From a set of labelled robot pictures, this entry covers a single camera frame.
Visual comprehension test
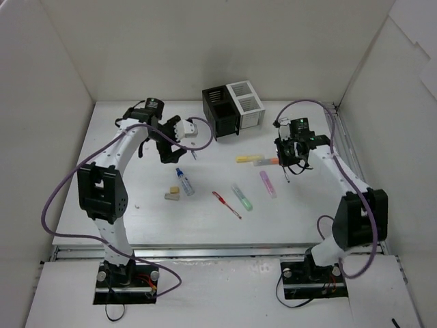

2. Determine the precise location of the red gel pen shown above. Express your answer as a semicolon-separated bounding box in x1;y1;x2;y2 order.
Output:
212;191;242;219

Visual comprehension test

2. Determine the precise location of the blue gel pen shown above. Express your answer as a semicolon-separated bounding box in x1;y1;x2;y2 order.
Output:
282;167;290;183

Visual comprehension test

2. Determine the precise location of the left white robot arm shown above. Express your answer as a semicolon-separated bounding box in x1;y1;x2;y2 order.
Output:
77;98;197;287

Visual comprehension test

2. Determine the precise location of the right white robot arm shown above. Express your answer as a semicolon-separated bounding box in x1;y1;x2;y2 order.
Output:
273;118;389;282

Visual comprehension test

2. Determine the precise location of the orange highlighter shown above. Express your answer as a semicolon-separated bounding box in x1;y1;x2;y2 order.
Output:
253;158;279;167

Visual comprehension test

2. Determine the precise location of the grey eraser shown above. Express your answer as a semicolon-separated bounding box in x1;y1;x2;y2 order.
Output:
164;193;180;201

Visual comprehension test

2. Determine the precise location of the pink highlighter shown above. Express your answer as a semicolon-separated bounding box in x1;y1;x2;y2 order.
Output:
259;170;277;199

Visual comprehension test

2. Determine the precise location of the yellow highlighter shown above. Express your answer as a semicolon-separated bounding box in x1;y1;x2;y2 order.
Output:
236;154;264;163

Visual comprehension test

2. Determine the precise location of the white pen holder box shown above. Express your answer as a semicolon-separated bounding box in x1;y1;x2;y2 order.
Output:
226;80;265;130

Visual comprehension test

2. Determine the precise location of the black pen holder box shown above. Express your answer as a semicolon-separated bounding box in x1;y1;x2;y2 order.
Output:
202;85;240;139

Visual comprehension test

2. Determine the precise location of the green highlighter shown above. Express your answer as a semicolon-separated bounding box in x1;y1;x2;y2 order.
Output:
231;184;253;211

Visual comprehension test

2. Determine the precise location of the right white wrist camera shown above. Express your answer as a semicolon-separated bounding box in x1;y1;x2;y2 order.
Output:
273;118;290;139

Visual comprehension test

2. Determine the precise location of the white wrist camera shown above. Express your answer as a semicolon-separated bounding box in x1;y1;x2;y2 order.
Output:
273;118;290;139
173;120;198;141

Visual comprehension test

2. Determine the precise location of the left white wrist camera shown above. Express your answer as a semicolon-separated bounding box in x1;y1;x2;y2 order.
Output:
173;120;198;141

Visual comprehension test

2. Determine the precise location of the aluminium side rail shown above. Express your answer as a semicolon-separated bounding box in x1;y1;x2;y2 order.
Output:
326;105;388;249

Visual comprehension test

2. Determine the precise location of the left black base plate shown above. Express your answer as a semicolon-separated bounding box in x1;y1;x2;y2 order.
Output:
93;262;160;305

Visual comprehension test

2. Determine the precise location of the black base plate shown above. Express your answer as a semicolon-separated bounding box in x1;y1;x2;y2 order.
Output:
280;260;349;301
93;262;160;305

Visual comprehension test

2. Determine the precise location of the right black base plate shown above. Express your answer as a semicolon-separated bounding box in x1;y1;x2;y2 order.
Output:
280;260;349;301

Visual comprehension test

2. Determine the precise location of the aluminium front rail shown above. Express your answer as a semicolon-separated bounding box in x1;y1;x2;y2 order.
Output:
51;243;386;260

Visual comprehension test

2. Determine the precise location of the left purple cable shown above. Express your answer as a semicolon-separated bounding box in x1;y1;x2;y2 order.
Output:
40;117;218;297

